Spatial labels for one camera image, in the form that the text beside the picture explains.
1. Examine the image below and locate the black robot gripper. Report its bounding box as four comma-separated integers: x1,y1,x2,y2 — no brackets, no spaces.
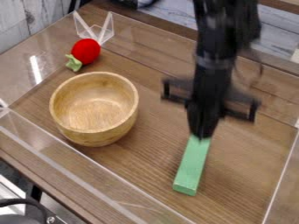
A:
160,76,261,140

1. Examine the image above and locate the green rectangular wooden block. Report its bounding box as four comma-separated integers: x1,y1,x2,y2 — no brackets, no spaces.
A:
172,135,210,196

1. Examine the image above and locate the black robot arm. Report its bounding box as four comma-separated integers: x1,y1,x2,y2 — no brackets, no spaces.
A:
161,0,261,140

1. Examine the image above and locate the brown wooden bowl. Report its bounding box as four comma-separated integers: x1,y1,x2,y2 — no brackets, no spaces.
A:
49,72,138,147

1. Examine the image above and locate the red plush strawberry toy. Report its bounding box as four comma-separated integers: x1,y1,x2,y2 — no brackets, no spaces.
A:
65,38,101,72

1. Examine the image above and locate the clear acrylic corner bracket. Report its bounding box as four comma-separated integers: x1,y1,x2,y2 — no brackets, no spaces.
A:
71,11,114,46

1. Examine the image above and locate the clear acrylic front wall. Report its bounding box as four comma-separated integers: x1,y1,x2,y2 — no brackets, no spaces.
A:
0,105,194,224

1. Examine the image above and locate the black metal table frame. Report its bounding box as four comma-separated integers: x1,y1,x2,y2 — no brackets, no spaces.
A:
23,185,66,224

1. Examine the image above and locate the black cable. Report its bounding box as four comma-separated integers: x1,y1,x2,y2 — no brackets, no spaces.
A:
0,197,49,224

